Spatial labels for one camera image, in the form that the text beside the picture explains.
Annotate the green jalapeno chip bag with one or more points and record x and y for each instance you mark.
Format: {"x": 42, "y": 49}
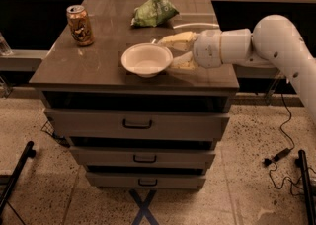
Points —
{"x": 153, "y": 13}

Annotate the black wire basket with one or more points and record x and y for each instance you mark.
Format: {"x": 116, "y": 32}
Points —
{"x": 49, "y": 130}

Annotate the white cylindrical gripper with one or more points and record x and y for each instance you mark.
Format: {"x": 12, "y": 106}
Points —
{"x": 206, "y": 48}

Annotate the middle grey drawer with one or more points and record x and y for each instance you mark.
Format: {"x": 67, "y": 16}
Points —
{"x": 136, "y": 157}

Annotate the gold patterned drink can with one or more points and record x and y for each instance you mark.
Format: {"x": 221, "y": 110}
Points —
{"x": 79, "y": 25}

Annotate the top grey drawer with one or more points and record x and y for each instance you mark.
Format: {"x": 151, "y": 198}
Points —
{"x": 184, "y": 126}

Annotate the grey drawer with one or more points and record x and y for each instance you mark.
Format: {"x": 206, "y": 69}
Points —
{"x": 184, "y": 126}
{"x": 114, "y": 180}
{"x": 136, "y": 157}

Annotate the bottom grey drawer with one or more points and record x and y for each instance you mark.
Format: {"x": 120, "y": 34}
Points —
{"x": 114, "y": 180}

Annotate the black left stand leg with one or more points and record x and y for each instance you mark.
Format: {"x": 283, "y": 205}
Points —
{"x": 11, "y": 180}

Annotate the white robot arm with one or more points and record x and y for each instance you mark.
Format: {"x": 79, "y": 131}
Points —
{"x": 273, "y": 42}

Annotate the black stand leg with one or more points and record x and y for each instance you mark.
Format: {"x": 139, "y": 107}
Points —
{"x": 301, "y": 162}
{"x": 11, "y": 180}

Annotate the clear glass at left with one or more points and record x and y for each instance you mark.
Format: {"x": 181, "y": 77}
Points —
{"x": 5, "y": 49}

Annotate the white paper bowl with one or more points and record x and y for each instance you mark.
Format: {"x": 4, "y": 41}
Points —
{"x": 146, "y": 59}

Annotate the grey drawer cabinet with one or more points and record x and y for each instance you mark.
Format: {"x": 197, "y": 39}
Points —
{"x": 92, "y": 78}

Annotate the black right stand leg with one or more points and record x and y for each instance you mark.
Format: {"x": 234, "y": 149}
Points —
{"x": 301, "y": 162}

